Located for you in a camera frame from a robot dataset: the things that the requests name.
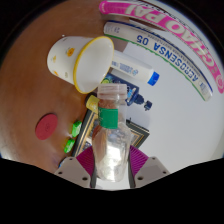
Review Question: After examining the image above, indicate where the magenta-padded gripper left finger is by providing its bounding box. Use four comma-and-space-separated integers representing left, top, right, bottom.
54, 145, 98, 189

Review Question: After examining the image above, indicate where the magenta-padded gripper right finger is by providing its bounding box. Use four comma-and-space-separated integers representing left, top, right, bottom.
127, 145, 171, 189

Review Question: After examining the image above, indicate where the clear bottle with green label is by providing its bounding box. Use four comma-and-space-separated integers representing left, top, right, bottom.
91, 83, 133, 183

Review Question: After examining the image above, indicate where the framed group photo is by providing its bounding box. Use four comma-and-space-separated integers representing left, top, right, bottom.
70, 108, 150, 159

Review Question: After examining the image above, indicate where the flat round red coaster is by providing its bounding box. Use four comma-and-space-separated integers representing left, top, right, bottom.
34, 113, 59, 141

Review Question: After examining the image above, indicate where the brown bottle with yellow label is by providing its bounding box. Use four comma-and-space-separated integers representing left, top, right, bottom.
85, 94, 101, 115

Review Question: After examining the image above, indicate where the dark blue pump bottle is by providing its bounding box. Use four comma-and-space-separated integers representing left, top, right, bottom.
101, 73, 154, 112

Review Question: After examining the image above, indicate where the white bottle with blue cap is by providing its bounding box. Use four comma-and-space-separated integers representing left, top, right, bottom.
109, 49, 160, 87

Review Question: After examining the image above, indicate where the white mug with yellow rim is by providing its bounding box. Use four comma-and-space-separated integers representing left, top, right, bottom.
46, 35, 115, 95

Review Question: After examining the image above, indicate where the white and green cylindrical tube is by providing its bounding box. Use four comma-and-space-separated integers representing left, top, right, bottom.
103, 21, 213, 102

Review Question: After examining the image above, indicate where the pink cylindrical tube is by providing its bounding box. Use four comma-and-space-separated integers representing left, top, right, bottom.
98, 0, 224, 95

